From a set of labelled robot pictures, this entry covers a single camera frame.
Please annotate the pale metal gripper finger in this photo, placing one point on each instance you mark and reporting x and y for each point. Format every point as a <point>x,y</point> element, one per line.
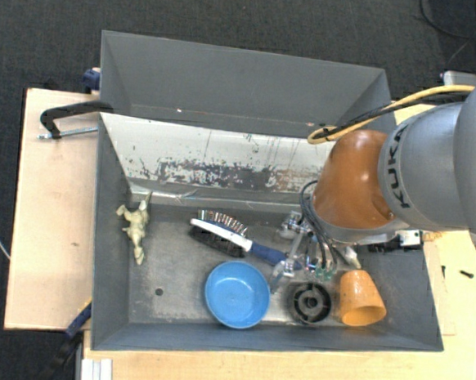
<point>280,275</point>
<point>296,247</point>

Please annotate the grey metal bin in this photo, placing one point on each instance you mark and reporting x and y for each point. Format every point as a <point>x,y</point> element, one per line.
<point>230,86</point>

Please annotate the blue bowl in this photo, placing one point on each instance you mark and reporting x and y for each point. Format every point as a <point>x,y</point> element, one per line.
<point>235,295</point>

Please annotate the pale wood board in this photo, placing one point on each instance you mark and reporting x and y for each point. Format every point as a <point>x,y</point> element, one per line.
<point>51,211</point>

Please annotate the black cylinder on white bracket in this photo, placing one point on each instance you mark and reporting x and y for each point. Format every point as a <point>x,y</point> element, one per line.
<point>385,247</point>

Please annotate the pale toy dinosaur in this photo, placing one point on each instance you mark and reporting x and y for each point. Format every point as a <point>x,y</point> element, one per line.
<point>137,222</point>

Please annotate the orange cup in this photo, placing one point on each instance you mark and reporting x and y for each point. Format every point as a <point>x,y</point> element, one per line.
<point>360,299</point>

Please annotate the black round disc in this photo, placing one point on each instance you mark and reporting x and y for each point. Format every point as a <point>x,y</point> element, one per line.
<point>309,303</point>

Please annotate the small black screw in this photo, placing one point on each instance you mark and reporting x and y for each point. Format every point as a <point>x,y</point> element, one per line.
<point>467,274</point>

